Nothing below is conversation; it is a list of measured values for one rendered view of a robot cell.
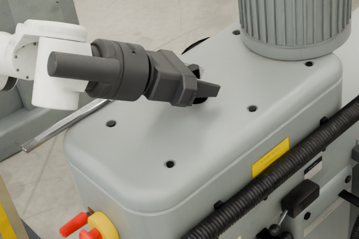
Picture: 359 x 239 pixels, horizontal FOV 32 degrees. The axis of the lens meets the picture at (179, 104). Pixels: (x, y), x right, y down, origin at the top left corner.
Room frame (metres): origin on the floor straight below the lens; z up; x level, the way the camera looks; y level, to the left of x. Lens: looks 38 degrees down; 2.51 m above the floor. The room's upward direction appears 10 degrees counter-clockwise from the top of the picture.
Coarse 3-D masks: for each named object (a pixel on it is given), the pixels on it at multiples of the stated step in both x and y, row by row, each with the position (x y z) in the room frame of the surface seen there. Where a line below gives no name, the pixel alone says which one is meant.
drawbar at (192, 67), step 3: (189, 66) 0.82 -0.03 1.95; (192, 66) 0.82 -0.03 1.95; (195, 66) 0.82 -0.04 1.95; (198, 66) 0.81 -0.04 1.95; (192, 69) 0.81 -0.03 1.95; (195, 69) 0.81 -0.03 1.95; (198, 69) 0.81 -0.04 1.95; (192, 72) 0.80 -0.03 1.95; (195, 72) 0.81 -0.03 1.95; (198, 72) 0.81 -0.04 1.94; (198, 75) 0.81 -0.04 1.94; (198, 78) 0.81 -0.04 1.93; (195, 99) 0.81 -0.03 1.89; (198, 99) 0.81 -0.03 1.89; (201, 99) 0.81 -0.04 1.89; (195, 102) 0.81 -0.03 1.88; (198, 102) 0.80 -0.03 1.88; (201, 102) 0.81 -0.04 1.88
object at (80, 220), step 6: (78, 216) 0.76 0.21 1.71; (84, 216) 0.76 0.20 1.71; (72, 222) 0.75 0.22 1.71; (78, 222) 0.75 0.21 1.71; (84, 222) 0.76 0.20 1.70; (60, 228) 0.74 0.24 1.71; (66, 228) 0.74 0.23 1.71; (72, 228) 0.74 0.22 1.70; (78, 228) 0.75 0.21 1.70; (60, 234) 0.74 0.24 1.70; (66, 234) 0.74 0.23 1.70
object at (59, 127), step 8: (88, 104) 0.84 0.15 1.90; (96, 104) 0.83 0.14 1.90; (104, 104) 0.83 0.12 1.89; (80, 112) 0.82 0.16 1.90; (88, 112) 0.82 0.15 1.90; (64, 120) 0.80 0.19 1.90; (72, 120) 0.80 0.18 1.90; (48, 128) 0.79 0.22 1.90; (56, 128) 0.79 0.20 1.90; (64, 128) 0.79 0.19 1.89; (40, 136) 0.77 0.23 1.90; (48, 136) 0.77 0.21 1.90; (24, 144) 0.76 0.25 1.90; (32, 144) 0.76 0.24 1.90; (40, 144) 0.76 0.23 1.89
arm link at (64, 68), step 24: (48, 48) 0.73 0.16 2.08; (72, 48) 0.73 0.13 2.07; (96, 48) 0.76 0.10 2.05; (120, 48) 0.76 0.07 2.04; (48, 72) 0.69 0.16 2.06; (72, 72) 0.69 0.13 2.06; (96, 72) 0.70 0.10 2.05; (120, 72) 0.71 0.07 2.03; (48, 96) 0.70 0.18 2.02; (72, 96) 0.70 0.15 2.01; (96, 96) 0.73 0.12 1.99
